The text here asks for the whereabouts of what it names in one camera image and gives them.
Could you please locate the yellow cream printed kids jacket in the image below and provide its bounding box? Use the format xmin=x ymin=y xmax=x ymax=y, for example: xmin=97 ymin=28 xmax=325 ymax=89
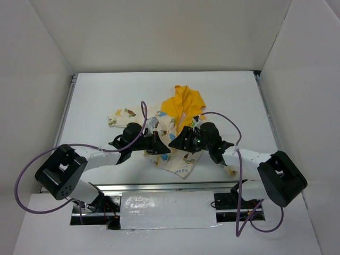
xmin=107 ymin=84 xmax=239 ymax=181

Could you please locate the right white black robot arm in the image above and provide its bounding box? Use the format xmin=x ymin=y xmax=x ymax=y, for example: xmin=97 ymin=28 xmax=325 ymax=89
xmin=169 ymin=122 xmax=308 ymax=208

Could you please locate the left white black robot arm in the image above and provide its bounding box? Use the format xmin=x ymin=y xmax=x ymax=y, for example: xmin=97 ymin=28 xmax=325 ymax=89
xmin=35 ymin=123 xmax=170 ymax=212

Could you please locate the white foil cover plate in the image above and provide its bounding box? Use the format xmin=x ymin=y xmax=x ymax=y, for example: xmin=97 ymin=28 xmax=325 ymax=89
xmin=120 ymin=191 xmax=217 ymax=230

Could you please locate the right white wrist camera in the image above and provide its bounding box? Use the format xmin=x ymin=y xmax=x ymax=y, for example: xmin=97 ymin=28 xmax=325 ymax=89
xmin=189 ymin=115 xmax=205 ymax=129

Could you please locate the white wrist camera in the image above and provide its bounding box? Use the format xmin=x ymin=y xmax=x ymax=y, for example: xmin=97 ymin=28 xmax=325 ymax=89
xmin=189 ymin=115 xmax=205 ymax=129
xmin=146 ymin=117 xmax=159 ymax=133

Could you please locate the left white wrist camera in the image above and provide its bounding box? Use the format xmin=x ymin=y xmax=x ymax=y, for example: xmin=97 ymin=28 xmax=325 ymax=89
xmin=146 ymin=117 xmax=159 ymax=133

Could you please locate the aluminium front rail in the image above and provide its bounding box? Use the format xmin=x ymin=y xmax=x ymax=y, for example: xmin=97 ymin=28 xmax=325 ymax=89
xmin=96 ymin=182 xmax=237 ymax=195

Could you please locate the right aluminium side rail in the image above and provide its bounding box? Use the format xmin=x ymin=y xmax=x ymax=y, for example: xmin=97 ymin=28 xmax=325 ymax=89
xmin=253 ymin=70 xmax=296 ymax=188

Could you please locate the aluminium side rail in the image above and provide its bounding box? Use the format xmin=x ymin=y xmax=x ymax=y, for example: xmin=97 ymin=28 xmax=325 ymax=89
xmin=253 ymin=70 xmax=296 ymax=188
xmin=53 ymin=73 xmax=79 ymax=147

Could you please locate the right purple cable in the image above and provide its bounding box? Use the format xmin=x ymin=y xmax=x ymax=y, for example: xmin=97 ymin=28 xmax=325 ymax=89
xmin=199 ymin=111 xmax=284 ymax=237

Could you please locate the purple cable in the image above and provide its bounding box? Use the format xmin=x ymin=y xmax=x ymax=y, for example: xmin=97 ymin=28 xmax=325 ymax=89
xmin=15 ymin=100 xmax=148 ymax=215
xmin=199 ymin=111 xmax=284 ymax=237

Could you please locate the left aluminium side rail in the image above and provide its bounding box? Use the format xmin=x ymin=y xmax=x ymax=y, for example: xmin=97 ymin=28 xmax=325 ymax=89
xmin=53 ymin=73 xmax=79 ymax=147

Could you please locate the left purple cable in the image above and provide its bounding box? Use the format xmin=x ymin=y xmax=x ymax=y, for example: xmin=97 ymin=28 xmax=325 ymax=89
xmin=15 ymin=100 xmax=148 ymax=215

